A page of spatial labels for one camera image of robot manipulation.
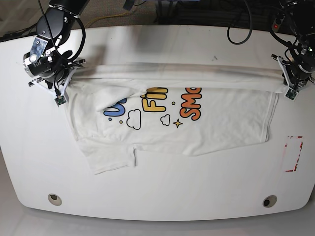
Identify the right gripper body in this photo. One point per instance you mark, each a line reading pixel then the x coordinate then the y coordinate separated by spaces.
pixel 52 75

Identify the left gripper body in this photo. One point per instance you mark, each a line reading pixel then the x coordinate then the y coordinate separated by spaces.
pixel 296 75

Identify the white printed T-shirt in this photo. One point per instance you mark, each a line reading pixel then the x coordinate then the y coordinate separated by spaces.
pixel 111 120

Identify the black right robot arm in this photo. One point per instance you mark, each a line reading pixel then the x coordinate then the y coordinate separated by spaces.
pixel 53 30

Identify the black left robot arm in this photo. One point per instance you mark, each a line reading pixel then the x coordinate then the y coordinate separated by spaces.
pixel 300 16

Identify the red tape rectangle marker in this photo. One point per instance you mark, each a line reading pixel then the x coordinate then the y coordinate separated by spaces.
pixel 292 153

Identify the black tripod leg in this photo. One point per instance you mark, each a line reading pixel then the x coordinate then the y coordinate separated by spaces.
pixel 29 31

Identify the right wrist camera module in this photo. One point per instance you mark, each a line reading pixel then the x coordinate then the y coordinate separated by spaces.
pixel 59 100

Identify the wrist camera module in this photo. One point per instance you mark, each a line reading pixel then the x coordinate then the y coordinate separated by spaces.
pixel 59 100
pixel 291 94

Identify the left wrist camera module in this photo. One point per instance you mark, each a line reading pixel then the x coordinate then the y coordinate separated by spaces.
pixel 291 94

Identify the left table cable grommet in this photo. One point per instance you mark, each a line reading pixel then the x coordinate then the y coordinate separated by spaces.
pixel 54 200

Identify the table cable grommet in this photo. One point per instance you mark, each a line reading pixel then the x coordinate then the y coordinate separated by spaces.
pixel 54 200
pixel 269 201

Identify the right table cable grommet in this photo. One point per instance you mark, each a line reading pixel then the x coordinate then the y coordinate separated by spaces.
pixel 269 201

